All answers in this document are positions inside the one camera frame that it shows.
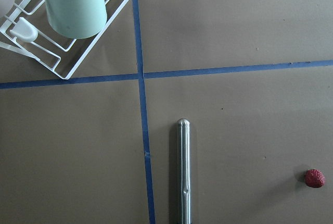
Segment mint green cup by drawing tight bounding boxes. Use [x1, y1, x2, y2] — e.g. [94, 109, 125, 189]
[45, 0, 107, 39]

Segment white wire cup rack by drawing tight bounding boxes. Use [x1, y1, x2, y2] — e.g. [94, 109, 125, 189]
[1, 0, 129, 80]

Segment red strawberry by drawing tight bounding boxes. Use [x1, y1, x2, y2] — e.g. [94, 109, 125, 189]
[304, 169, 326, 188]

